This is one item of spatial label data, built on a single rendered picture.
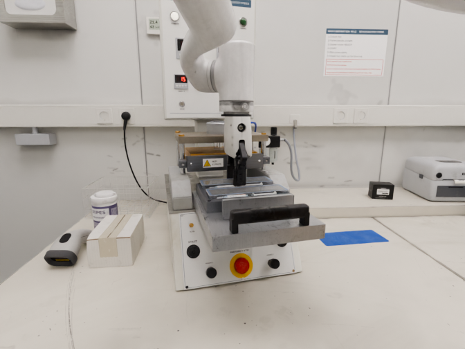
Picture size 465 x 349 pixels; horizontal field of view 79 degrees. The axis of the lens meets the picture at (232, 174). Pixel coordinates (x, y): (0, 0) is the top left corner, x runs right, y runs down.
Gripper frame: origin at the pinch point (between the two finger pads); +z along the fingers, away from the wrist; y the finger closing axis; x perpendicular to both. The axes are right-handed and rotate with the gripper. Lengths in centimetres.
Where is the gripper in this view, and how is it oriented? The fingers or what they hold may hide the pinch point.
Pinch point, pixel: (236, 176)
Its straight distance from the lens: 72.2
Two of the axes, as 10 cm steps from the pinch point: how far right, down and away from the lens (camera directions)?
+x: -9.7, 0.5, -2.5
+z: 0.0, 9.8, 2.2
